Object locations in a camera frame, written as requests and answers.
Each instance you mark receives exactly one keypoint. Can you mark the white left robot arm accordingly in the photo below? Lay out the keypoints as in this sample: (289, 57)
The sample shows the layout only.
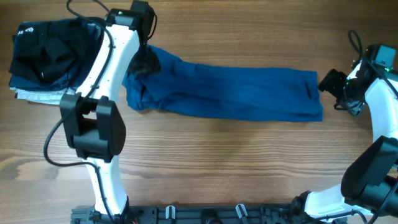
(93, 125)

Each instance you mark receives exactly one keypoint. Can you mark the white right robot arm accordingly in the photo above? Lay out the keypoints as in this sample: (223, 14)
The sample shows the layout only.
(366, 187)

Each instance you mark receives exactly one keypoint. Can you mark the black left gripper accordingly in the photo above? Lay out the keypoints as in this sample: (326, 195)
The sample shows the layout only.
(144, 63)

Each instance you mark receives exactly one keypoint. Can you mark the blue polo shirt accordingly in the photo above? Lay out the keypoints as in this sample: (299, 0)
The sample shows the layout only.
(242, 93)

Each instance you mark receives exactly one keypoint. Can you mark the white folded garment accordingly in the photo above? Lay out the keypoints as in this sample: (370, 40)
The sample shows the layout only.
(43, 97)

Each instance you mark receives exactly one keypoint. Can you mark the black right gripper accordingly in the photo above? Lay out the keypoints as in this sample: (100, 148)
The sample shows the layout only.
(337, 86)

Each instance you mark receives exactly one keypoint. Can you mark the navy folded garment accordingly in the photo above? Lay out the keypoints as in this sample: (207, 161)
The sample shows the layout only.
(73, 77)

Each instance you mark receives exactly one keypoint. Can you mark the black folded garment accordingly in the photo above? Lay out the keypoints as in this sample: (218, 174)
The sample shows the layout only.
(46, 53)

